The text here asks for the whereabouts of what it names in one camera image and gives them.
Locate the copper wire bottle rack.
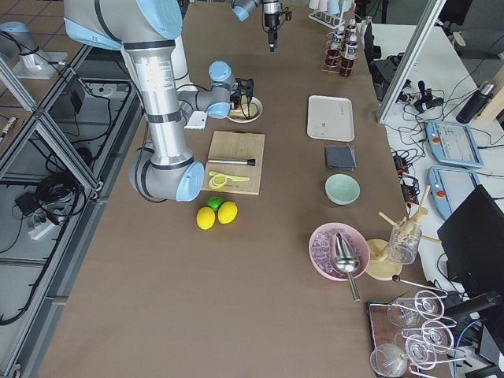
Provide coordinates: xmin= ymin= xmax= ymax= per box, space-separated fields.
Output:
xmin=321 ymin=37 xmax=357 ymax=75

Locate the wooden stand round base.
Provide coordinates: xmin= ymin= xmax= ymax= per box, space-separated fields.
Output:
xmin=365 ymin=186 xmax=443 ymax=281

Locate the lemon slice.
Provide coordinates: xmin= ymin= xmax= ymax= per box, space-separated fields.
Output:
xmin=208 ymin=175 xmax=228 ymax=190

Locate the blue teach pendant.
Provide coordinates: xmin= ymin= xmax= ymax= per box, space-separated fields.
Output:
xmin=428 ymin=166 xmax=480 ymax=220
xmin=425 ymin=120 xmax=484 ymax=169

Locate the white round plate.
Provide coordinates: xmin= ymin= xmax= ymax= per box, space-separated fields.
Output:
xmin=227 ymin=95 xmax=263 ymax=123

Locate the tea bottle white cap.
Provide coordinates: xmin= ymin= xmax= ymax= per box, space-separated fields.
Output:
xmin=327 ymin=25 xmax=345 ymax=58

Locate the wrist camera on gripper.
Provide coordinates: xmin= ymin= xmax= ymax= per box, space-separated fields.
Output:
xmin=184 ymin=111 xmax=208 ymax=130

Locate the aluminium frame post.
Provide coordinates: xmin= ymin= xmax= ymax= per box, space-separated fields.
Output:
xmin=376 ymin=0 xmax=446 ymax=124

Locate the bread slice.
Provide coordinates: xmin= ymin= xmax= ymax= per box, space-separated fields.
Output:
xmin=228 ymin=103 xmax=259 ymax=120

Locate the black monitor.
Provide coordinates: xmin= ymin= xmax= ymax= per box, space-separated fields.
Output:
xmin=437 ymin=184 xmax=503 ymax=296

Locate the cream rabbit tray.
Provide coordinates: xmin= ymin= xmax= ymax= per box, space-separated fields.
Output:
xmin=306 ymin=95 xmax=354 ymax=142

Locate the wooden cutting board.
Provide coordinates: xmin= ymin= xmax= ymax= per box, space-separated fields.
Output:
xmin=202 ymin=131 xmax=265 ymax=195

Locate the steel ice scoop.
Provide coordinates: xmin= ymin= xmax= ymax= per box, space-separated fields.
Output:
xmin=332 ymin=232 xmax=361 ymax=302

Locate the green bowl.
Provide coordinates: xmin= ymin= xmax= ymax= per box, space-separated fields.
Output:
xmin=324 ymin=174 xmax=361 ymax=206

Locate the yellow plastic knife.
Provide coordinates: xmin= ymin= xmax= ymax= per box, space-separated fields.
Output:
xmin=209 ymin=171 xmax=250 ymax=182

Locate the yellow lemon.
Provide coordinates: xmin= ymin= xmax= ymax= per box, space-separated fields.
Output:
xmin=196 ymin=206 xmax=216 ymax=230
xmin=217 ymin=201 xmax=239 ymax=224

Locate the white wire cup rack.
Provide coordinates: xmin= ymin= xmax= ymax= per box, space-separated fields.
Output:
xmin=308 ymin=0 xmax=354 ymax=29

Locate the steel muddler black tip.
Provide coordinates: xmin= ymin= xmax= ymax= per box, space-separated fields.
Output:
xmin=207 ymin=158 xmax=256 ymax=166

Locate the wine glass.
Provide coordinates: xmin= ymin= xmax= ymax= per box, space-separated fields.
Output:
xmin=387 ymin=290 xmax=444 ymax=328
xmin=369 ymin=343 xmax=413 ymax=377
xmin=398 ymin=321 xmax=454 ymax=354
xmin=405 ymin=335 xmax=466 ymax=370

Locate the pink bowl with ice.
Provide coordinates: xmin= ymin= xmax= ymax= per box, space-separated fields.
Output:
xmin=309 ymin=222 xmax=370 ymax=281

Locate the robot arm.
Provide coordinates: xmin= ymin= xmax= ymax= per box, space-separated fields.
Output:
xmin=64 ymin=1 xmax=239 ymax=202
xmin=231 ymin=0 xmax=292 ymax=52

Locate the black thermos bottle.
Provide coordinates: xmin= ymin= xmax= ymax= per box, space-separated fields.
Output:
xmin=456 ymin=81 xmax=496 ymax=124

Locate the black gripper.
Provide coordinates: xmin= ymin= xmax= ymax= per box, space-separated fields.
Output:
xmin=230 ymin=78 xmax=254 ymax=107
xmin=262 ymin=9 xmax=292 ymax=52

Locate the glass jar with sticks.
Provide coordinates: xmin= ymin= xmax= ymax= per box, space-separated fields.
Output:
xmin=387 ymin=220 xmax=421 ymax=265

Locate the grey folded cloth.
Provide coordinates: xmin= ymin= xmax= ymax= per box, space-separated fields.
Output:
xmin=324 ymin=144 xmax=357 ymax=171

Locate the green lime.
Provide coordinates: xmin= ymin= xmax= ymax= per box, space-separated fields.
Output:
xmin=206 ymin=196 xmax=225 ymax=212

